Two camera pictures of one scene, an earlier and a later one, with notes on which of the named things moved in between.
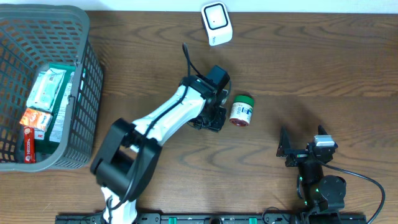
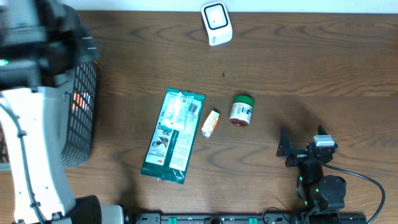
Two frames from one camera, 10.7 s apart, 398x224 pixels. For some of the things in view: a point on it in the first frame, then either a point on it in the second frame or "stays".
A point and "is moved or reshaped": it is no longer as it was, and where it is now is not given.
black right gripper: [297, 155] stays
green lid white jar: [242, 110] stays
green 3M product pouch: [55, 133] is moved or reshaped
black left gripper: [217, 127] to [87, 45]
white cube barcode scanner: [217, 22] stays
